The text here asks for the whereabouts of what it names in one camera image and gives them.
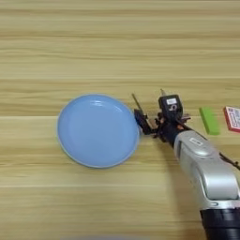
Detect green rectangular block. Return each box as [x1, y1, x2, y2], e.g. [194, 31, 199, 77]
[199, 106, 221, 136]

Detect blue round plate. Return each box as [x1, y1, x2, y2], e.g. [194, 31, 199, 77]
[56, 94, 141, 170]

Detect orange handled screwdriver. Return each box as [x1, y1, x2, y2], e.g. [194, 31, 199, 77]
[130, 92, 145, 115]

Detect red and white card box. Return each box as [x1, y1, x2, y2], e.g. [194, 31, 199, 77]
[222, 105, 240, 134]

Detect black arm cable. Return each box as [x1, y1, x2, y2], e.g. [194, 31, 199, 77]
[218, 152, 240, 172]

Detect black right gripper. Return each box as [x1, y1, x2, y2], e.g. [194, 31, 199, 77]
[133, 108, 192, 148]

